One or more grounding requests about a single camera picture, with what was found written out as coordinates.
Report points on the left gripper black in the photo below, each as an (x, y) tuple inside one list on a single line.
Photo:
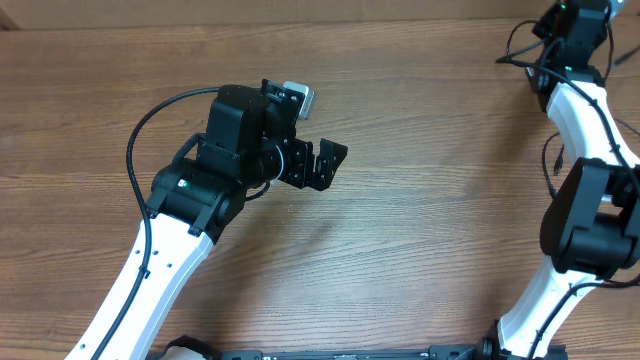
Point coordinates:
[(299, 175)]

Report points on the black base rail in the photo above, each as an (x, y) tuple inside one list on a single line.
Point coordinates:
[(189, 348)]

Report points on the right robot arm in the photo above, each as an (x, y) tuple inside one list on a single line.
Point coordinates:
[(591, 228)]

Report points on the cardboard board backdrop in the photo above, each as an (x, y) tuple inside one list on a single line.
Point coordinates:
[(94, 14)]

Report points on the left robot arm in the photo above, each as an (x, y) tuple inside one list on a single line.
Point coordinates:
[(249, 142)]

